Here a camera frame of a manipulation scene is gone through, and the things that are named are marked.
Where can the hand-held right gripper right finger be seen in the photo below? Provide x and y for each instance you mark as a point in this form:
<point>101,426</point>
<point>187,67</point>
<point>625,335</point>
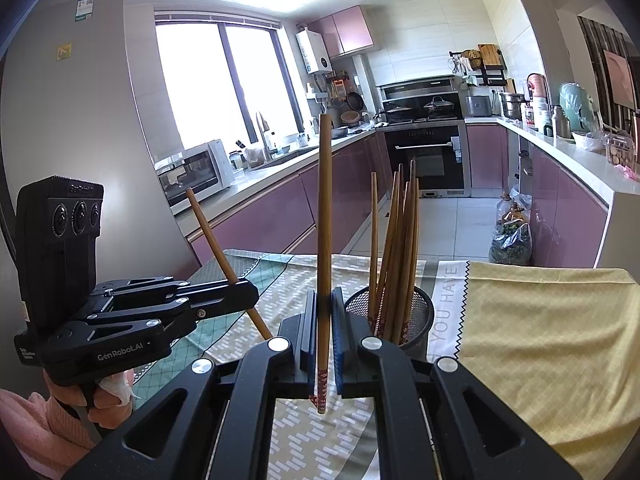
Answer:
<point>342,332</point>

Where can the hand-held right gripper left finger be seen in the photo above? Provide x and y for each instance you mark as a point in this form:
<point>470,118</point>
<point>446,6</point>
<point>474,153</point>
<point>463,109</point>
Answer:
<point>311,332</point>

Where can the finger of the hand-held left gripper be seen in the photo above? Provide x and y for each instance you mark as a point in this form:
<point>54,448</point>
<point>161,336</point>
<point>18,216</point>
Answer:
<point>227,309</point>
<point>225,292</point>

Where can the black mesh utensil holder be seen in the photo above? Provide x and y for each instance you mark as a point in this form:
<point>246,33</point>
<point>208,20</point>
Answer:
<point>425,320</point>

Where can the bundle of wooden chopsticks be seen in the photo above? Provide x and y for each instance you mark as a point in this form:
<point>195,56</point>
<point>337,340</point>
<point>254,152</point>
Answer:
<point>397,260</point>

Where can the person's left forearm pink sleeve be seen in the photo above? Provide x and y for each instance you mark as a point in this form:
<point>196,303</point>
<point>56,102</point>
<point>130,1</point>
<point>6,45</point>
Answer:
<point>35,425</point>

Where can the person's left hand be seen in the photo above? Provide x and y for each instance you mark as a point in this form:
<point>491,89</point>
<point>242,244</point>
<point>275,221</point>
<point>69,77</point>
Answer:
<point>107,412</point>

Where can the green beige patterned tablecloth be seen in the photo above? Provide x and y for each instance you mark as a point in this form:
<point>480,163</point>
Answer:
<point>300,430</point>

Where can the pink base cabinets long run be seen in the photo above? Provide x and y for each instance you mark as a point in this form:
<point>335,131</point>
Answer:
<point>280,200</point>

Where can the white microwave oven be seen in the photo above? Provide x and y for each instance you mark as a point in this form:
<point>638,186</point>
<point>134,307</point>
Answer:
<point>195,175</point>

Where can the silver refrigerator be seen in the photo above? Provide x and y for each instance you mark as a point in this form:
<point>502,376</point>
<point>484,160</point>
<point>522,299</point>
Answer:
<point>100,135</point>

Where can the steel kitchen faucet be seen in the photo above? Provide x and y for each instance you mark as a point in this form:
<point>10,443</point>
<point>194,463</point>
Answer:
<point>262,132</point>

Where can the plastic bag of vegetables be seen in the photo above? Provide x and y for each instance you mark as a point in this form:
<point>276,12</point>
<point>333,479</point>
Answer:
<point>510,245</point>

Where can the black built-in oven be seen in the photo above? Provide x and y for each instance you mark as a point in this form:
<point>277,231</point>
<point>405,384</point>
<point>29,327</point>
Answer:
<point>430,160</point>

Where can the yellow cloth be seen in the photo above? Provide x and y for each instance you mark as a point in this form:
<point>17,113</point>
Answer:
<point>550,335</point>

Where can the yellow sticker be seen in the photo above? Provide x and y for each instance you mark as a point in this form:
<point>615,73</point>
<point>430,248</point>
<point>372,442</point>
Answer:
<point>63,51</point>

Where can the kitchen window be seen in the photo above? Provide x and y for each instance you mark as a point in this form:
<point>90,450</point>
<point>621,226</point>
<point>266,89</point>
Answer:
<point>200,85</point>

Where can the brown bowl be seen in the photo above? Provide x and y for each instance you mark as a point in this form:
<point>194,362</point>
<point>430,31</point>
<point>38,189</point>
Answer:
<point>350,120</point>

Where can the black frying pan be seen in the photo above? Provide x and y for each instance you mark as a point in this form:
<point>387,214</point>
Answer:
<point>398,110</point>

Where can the hanging black pan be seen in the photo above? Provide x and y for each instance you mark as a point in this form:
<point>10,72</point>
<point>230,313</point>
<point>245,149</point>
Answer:
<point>355,101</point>

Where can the lidded wok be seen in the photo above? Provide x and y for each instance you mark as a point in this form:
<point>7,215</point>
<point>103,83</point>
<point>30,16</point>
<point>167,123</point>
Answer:
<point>439,106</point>

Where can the green white label sticker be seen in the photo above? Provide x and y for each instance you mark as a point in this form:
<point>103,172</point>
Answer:
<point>85,10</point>

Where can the pink base cabinets short run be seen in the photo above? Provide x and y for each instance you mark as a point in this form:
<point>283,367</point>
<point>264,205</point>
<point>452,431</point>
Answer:
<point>565,210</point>

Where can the steel range hood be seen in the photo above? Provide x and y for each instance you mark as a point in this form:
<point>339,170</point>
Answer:
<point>417,87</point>

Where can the white water heater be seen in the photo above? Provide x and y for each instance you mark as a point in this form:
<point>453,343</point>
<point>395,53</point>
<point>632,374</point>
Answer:
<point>312,51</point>

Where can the stainless steel stockpot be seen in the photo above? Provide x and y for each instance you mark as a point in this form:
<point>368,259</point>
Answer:
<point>512,106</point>

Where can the silver thermos flask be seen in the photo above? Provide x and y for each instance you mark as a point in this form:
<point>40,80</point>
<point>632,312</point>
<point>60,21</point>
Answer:
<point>560,122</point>

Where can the white plastic bag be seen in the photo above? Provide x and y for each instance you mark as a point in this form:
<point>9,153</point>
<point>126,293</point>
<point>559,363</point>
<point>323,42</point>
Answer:
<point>587,141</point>

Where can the pink kettle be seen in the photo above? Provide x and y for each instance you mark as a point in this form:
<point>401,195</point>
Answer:
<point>536,87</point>

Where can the wooden cutting board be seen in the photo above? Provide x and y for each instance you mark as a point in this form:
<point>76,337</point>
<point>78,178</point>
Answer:
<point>488,55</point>

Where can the teal covered appliance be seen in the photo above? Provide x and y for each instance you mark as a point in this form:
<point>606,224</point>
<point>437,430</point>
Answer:
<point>577,107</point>

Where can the clear egg container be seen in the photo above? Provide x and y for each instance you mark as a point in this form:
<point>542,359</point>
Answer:
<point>619,150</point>

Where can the pink wall cabinet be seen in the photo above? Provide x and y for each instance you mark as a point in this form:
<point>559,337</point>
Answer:
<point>345,30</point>

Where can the black wall rack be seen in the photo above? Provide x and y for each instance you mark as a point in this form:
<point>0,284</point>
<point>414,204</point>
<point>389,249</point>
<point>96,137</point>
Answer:
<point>487,77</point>

